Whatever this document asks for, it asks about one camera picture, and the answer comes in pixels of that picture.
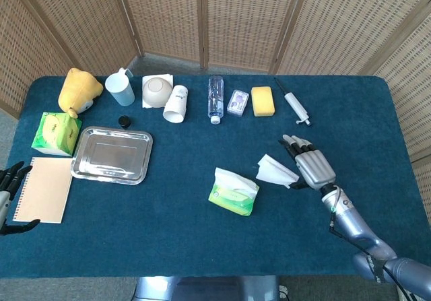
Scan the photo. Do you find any white pipette with black tip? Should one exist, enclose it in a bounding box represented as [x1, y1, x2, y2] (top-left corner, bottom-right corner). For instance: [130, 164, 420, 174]
[273, 77, 312, 127]

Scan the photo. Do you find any tan spiral notebook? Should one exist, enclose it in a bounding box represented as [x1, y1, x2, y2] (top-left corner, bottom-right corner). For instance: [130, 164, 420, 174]
[12, 156, 74, 225]

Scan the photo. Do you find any light blue plastic mug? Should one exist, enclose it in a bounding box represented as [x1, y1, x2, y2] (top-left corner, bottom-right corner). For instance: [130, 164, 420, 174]
[104, 67, 136, 107]

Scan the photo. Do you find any white tissue sheet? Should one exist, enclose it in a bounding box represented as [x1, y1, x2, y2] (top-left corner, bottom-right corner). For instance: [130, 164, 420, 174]
[213, 167, 260, 197]
[255, 154, 300, 190]

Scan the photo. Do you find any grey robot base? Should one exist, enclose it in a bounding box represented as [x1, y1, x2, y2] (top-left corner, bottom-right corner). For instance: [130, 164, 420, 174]
[134, 275, 280, 301]

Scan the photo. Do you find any beige bowl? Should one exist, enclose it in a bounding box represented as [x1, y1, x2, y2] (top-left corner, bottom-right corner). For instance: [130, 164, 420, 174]
[142, 77, 174, 108]

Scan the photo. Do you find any green soft tissue pack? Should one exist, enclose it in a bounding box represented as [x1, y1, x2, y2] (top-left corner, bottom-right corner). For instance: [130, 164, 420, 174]
[30, 111, 83, 157]
[207, 181, 257, 217]

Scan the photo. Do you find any stainless steel tray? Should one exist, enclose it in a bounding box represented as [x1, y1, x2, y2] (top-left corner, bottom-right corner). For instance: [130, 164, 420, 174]
[70, 127, 154, 186]

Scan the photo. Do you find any yellow plush toy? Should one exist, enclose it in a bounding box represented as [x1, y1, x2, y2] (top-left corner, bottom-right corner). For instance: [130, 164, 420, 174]
[57, 67, 104, 119]

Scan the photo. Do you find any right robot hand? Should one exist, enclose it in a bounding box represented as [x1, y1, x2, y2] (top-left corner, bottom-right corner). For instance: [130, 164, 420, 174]
[277, 134, 337, 191]

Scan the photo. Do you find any clear plastic water bottle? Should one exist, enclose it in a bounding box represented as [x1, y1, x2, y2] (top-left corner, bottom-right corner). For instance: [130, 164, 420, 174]
[207, 75, 225, 125]

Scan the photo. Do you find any white paper cup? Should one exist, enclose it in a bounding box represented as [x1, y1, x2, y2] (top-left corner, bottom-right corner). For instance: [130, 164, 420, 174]
[162, 84, 189, 124]

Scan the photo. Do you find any woven bamboo folding screen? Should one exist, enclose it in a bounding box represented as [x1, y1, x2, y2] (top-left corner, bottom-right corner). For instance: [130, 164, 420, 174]
[0, 0, 431, 167]

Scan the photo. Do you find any yellow sponge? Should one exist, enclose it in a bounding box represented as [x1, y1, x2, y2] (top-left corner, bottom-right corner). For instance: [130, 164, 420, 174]
[251, 86, 276, 117]

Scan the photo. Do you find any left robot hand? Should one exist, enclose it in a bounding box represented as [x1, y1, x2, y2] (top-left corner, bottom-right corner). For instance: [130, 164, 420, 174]
[0, 161, 41, 237]

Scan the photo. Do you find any white bowl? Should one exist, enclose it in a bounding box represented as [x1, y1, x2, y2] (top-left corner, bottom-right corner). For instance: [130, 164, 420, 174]
[141, 73, 174, 109]

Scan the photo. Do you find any clear box with purple print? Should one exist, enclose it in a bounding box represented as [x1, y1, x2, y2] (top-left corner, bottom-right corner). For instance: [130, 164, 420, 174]
[226, 89, 251, 118]

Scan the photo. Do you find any blue tablecloth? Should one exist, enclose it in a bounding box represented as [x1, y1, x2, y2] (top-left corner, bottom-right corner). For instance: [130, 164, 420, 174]
[0, 75, 427, 279]

